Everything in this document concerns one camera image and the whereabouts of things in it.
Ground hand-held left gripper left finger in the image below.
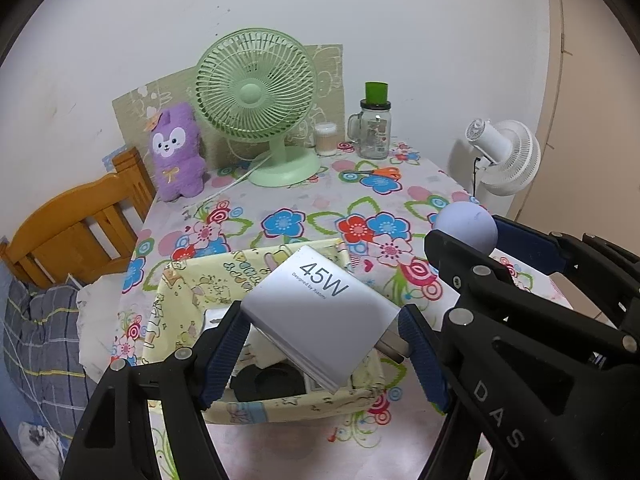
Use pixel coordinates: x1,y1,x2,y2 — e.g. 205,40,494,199
60,301,253,480

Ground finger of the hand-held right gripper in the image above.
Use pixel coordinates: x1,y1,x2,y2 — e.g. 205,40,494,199
492,215,640,331
420,229,639,480

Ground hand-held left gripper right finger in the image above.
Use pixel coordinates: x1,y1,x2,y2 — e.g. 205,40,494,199
398,303,451,415

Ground white power adapter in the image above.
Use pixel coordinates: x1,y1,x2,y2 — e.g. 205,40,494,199
201,307,236,336

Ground black and white plug adapter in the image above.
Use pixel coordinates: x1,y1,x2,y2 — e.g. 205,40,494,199
375,337,407,363

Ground black round disc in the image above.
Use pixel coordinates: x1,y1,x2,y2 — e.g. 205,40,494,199
230,361,307,403

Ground pale purple ball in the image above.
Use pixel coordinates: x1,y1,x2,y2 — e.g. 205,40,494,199
434,202,499,253

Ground yellow fabric storage box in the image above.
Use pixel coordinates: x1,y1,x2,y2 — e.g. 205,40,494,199
142,239,386,426

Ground white charger box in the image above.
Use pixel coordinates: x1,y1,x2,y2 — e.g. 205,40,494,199
241,245,402,393

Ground white standing fan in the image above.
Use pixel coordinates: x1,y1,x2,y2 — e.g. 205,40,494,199
446,118,542,198

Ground white pillow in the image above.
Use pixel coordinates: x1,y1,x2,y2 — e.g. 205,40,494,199
75,275,136,381

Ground floral tablecloth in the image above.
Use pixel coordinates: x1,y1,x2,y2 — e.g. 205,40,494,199
115,140,576,480

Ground beige door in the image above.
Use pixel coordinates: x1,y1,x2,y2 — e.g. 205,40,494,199
492,0,640,321

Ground purple plush toy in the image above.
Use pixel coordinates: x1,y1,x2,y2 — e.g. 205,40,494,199
145,101,207,203

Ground plaid bedding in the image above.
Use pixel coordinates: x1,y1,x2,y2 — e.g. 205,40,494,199
0,260,98,461

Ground glass jar with green lid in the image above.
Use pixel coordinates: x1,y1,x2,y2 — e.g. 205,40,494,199
347,81,392,160

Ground white dark-spotted cloth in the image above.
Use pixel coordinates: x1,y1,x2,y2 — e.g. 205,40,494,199
17,422,68,476

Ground wooden bed headboard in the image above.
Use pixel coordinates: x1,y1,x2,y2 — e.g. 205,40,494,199
0,147,157,288

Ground blue patterned paper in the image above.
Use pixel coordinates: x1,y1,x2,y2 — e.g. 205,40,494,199
102,144,132,166

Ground cotton swab jar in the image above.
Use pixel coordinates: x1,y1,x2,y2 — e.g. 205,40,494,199
314,122,338,157

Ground green desk fan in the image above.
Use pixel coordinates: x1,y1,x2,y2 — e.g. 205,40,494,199
195,28,321,188

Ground beige patterned board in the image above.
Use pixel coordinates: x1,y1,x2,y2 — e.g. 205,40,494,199
112,43,346,171

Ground orange handled scissors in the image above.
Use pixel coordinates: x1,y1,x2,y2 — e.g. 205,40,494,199
351,166,403,182

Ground white fan power cord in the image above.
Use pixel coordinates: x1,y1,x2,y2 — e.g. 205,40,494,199
200,152,273,201

